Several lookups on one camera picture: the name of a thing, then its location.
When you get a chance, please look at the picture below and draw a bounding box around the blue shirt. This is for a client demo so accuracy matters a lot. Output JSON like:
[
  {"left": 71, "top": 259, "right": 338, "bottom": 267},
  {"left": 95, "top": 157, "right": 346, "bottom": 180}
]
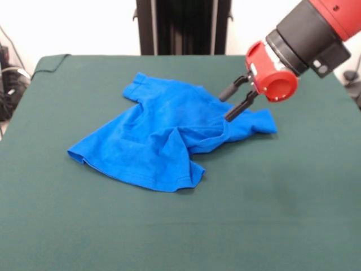
[{"left": 67, "top": 72, "right": 279, "bottom": 193}]

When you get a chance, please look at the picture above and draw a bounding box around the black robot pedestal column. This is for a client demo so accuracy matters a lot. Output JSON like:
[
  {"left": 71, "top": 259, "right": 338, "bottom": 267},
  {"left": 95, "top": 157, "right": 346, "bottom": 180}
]
[{"left": 133, "top": 0, "right": 235, "bottom": 56}]

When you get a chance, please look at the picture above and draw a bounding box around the dark green table cloth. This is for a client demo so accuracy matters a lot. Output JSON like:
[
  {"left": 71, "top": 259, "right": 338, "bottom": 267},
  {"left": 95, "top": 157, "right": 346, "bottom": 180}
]
[{"left": 0, "top": 54, "right": 361, "bottom": 271}]

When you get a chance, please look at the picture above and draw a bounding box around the black cable bundle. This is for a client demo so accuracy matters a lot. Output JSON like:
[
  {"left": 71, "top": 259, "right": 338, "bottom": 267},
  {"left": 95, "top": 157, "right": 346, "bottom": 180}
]
[{"left": 0, "top": 42, "right": 31, "bottom": 122}]

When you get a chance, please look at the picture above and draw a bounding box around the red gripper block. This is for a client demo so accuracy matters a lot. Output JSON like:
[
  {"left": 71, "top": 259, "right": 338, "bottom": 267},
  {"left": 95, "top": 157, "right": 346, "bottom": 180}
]
[{"left": 218, "top": 41, "right": 300, "bottom": 123}]

